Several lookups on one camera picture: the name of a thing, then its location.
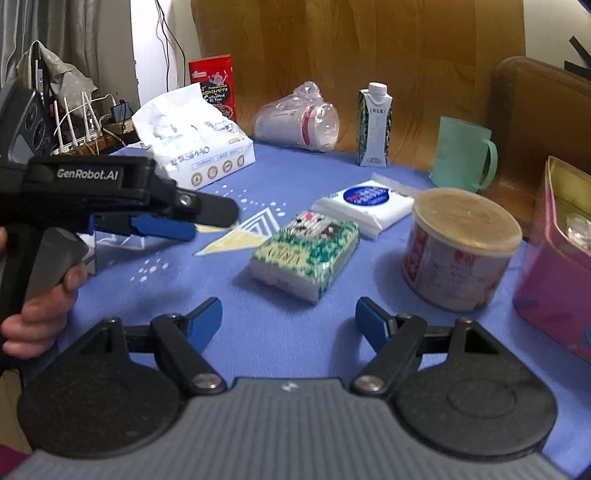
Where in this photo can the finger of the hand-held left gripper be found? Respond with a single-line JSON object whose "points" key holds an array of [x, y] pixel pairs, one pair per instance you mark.
{"points": [[161, 228], [207, 210]]}

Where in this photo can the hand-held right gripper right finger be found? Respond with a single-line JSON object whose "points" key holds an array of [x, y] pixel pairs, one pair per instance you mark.
{"points": [[369, 319]]}

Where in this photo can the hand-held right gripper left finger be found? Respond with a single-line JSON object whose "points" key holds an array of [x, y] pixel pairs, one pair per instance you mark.
{"points": [[207, 319]]}

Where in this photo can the green printed tissue pack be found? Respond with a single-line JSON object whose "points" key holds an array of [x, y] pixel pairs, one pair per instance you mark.
{"points": [[304, 254]]}

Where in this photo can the person's left hand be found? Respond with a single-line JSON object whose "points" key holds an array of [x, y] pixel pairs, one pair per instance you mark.
{"points": [[41, 316]]}

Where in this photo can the white router with antennas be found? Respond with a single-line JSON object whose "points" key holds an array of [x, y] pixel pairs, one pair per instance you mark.
{"points": [[69, 147]]}

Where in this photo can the large white tissue pack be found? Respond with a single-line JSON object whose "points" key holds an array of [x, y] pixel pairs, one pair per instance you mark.
{"points": [[194, 147]]}

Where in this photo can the printed blue tablecloth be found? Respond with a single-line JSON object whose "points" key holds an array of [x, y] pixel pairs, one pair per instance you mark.
{"points": [[277, 177]]}

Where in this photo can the black power adapter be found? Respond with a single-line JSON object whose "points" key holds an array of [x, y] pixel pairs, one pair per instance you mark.
{"points": [[121, 111]]}

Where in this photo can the round can beige lid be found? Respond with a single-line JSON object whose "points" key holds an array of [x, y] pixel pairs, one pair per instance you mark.
{"points": [[452, 258]]}

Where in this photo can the white tissue pack blue label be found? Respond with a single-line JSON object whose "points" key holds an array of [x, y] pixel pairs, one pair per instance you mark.
{"points": [[364, 207]]}

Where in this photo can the grey patterned cloth bag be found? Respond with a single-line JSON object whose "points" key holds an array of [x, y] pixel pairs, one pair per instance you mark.
{"points": [[55, 69]]}

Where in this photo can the plastic-wrapped disposable cups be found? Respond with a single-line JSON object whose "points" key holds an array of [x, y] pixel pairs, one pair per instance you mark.
{"points": [[291, 124]]}

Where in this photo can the red snack box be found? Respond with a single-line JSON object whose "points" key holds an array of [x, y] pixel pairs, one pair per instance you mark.
{"points": [[212, 74]]}

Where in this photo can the grey curtain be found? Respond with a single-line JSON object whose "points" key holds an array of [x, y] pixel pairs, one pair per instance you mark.
{"points": [[92, 27]]}

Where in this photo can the green and white drink carton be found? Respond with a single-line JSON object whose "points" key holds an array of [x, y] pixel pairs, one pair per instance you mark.
{"points": [[374, 129]]}

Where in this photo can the pink tin box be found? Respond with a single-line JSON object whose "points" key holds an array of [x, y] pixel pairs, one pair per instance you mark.
{"points": [[549, 277]]}

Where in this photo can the mint green cup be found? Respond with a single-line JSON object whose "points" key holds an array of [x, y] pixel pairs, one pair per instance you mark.
{"points": [[457, 152]]}

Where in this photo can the brown chair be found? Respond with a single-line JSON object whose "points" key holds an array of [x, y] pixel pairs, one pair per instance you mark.
{"points": [[540, 115]]}

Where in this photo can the black tape strip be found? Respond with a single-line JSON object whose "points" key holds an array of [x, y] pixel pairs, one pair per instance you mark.
{"points": [[579, 67], [581, 44]]}

